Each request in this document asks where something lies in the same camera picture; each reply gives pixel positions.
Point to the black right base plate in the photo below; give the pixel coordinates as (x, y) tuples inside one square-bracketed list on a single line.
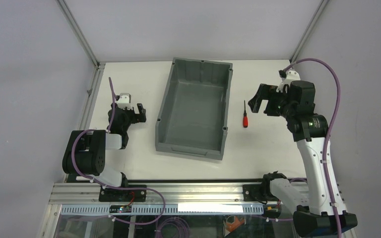
[(257, 192)]

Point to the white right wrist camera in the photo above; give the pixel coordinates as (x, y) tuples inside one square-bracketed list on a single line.
[(287, 77)]

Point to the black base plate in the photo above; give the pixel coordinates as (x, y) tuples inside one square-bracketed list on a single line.
[(257, 192), (115, 195)]

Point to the right aluminium frame post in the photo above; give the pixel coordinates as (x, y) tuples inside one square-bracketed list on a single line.
[(309, 29)]

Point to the red handled screwdriver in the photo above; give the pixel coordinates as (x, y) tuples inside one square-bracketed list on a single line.
[(245, 117)]

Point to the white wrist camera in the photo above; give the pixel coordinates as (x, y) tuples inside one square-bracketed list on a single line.
[(287, 77), (123, 101)]

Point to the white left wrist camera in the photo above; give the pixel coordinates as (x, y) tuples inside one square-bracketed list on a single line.
[(123, 101)]

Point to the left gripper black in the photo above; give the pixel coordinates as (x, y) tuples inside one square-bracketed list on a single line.
[(135, 115)]

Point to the orange object below table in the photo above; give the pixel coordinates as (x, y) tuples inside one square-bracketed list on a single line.
[(232, 222)]

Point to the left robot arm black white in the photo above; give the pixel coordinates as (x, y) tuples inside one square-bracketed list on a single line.
[(85, 153)]

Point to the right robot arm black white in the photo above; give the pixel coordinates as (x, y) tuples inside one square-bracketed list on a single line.
[(323, 212)]

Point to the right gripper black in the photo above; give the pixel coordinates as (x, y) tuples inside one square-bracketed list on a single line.
[(269, 99)]

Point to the aluminium frame post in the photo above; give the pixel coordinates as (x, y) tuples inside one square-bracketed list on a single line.
[(77, 31), (309, 29)]

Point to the left aluminium frame post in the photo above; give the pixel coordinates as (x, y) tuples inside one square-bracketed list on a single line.
[(77, 31)]

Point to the aluminium mounting rail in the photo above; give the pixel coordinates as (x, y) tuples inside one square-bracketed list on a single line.
[(156, 192)]

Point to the white slotted cable duct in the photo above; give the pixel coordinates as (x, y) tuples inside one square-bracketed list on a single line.
[(169, 209)]

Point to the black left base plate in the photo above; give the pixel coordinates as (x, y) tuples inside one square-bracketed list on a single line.
[(115, 195)]

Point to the grey plastic storage bin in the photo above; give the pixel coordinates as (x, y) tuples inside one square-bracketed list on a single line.
[(192, 119)]

